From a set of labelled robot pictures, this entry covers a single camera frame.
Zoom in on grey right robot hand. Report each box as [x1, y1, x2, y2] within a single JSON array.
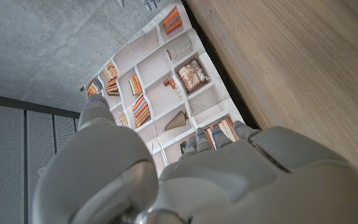
[[116, 0, 161, 12]]

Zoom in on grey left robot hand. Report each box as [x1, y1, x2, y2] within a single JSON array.
[[31, 95, 358, 224]]

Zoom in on printed bookshelf backdrop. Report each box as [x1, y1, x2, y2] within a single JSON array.
[[81, 0, 245, 175]]

